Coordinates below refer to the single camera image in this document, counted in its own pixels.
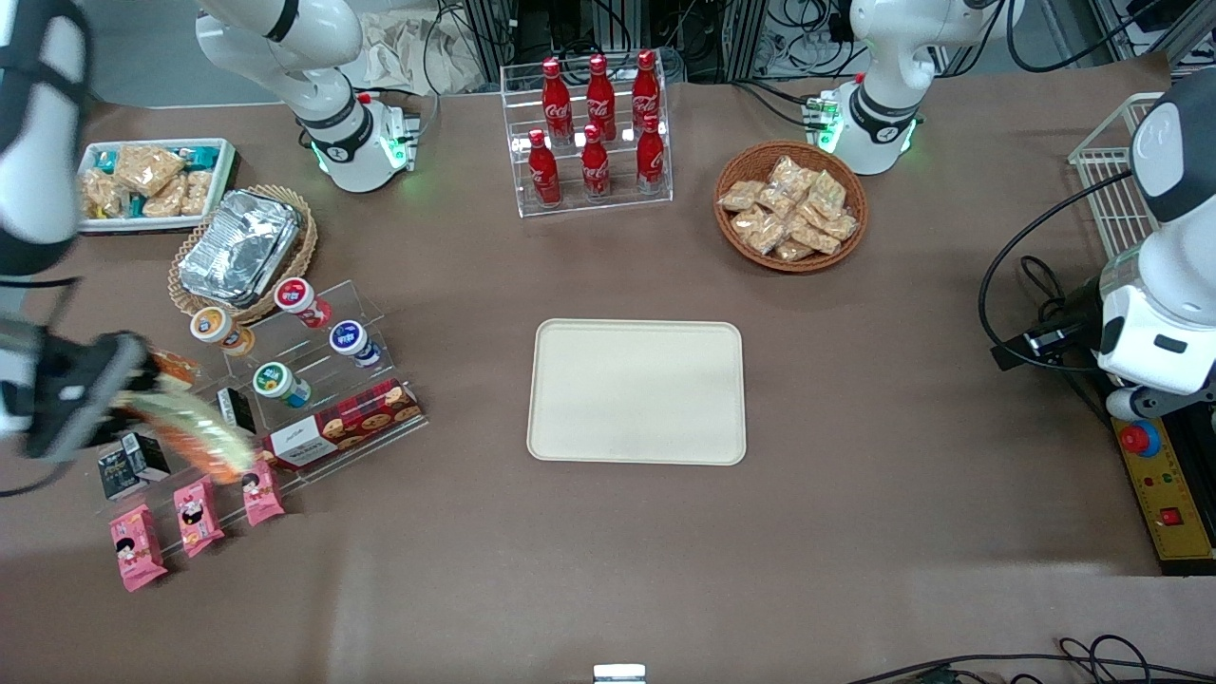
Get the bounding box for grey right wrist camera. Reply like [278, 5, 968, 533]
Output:
[27, 332, 150, 464]

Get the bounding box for black base power cable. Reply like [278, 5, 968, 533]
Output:
[727, 79, 823, 129]

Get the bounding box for large puffed grain snack packet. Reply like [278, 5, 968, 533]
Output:
[114, 142, 186, 198]

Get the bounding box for silver foil food container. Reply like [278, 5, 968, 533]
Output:
[178, 189, 303, 308]

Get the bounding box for red cola bottle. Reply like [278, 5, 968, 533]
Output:
[580, 123, 612, 200]
[541, 58, 575, 145]
[527, 129, 562, 207]
[586, 54, 617, 134]
[631, 49, 662, 129]
[636, 114, 667, 196]

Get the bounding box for pink cartoon snack packet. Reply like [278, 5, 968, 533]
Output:
[173, 474, 227, 559]
[108, 503, 169, 593]
[237, 461, 286, 528]

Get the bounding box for oval brown wicker basket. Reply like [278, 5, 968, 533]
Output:
[168, 184, 319, 326]

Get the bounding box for black clamp bracket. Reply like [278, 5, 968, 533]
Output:
[993, 318, 1093, 371]

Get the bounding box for small black drink carton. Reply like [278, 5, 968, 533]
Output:
[122, 432, 172, 483]
[217, 386, 256, 433]
[98, 451, 145, 502]

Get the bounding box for sandwich with green filling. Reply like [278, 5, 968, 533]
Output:
[119, 380, 257, 487]

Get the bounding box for long black arm cable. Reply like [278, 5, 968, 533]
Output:
[978, 169, 1136, 373]

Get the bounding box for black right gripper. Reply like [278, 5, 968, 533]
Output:
[95, 364, 170, 447]

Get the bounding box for blue lid yogurt cup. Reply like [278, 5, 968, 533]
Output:
[329, 320, 383, 369]

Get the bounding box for white wire rack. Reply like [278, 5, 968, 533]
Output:
[1069, 92, 1165, 262]

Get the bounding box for round brown wicker basket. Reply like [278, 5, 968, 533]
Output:
[713, 142, 869, 275]

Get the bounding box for crumpled white cloth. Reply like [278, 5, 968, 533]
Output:
[356, 9, 485, 96]

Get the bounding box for red tartan cookie box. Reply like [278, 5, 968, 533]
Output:
[258, 378, 424, 474]

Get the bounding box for black floor cables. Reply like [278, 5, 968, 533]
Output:
[845, 635, 1216, 684]

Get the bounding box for aluminium frame rack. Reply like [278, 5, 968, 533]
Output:
[456, 0, 856, 82]

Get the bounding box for orange lid yogurt cup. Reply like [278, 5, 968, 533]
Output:
[189, 306, 256, 357]

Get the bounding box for cream rectangular tray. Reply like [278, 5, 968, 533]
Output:
[526, 318, 749, 466]

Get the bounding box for black looped cable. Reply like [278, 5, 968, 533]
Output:
[1019, 255, 1073, 326]

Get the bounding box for clear acrylic bottle rack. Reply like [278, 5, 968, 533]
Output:
[500, 52, 675, 219]

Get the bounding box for white rectangular snack tray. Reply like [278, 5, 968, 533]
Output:
[76, 138, 238, 234]

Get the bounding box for yellow emergency stop box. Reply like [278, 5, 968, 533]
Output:
[1111, 418, 1215, 563]

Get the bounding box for green lid yogurt cup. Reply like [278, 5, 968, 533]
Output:
[252, 361, 313, 409]

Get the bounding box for red lid yogurt cup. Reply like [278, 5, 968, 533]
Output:
[274, 276, 333, 330]

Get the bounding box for clear acrylic tiered display stand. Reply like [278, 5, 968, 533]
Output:
[90, 277, 430, 561]

